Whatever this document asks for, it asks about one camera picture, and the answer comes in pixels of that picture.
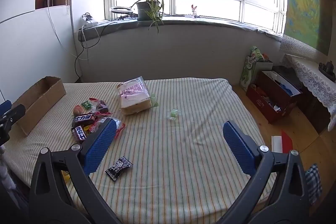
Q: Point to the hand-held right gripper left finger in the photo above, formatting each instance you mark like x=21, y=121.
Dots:
x=101, y=145

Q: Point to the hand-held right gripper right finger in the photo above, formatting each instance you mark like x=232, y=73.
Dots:
x=236, y=144

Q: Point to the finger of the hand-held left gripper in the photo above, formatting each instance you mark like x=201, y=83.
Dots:
x=4, y=106
x=14, y=113

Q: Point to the dark chocolate bar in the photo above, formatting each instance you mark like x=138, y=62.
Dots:
x=84, y=119
x=79, y=133

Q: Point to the red clear snack packet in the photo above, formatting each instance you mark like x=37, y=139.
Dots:
x=119, y=127

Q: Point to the brown cardboard box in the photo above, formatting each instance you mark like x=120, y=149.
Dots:
x=39, y=100

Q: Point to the sliced bread loaf bag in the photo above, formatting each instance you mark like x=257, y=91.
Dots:
x=134, y=98

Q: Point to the small green candy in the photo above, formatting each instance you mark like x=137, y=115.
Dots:
x=155, y=102
x=173, y=113

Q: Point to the black patterned candy packet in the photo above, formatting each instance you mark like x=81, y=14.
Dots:
x=119, y=167

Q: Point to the dark red date packet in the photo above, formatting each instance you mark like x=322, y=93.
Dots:
x=102, y=106

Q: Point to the braised egg clear packet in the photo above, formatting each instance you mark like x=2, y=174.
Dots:
x=78, y=109

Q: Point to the green candy packet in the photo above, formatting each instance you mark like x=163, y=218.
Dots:
x=85, y=104

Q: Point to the yellow snack packet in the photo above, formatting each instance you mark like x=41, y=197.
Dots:
x=65, y=176

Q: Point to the red and white paper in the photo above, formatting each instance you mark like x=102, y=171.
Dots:
x=284, y=141

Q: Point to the red cardboard storage box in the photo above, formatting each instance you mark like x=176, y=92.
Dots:
x=265, y=102

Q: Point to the striped bed sheet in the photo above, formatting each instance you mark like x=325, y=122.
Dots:
x=170, y=161

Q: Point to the green tissue packet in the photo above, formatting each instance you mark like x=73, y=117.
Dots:
x=249, y=71

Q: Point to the blue checkered cloth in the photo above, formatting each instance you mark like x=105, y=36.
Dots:
x=313, y=182

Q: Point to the white lace cloth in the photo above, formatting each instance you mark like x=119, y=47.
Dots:
x=309, y=74

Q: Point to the dark metal ornament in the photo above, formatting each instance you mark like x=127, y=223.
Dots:
x=326, y=68

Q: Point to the white power strip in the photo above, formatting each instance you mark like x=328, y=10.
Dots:
x=89, y=19

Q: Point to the grey window sill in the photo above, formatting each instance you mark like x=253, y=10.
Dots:
x=183, y=22

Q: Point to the small rabbit figurine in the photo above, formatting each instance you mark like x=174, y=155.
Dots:
x=194, y=11

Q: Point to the potted spider plant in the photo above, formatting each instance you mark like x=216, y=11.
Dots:
x=145, y=10

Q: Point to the landscape wall painting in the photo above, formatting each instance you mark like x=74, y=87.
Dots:
x=304, y=3

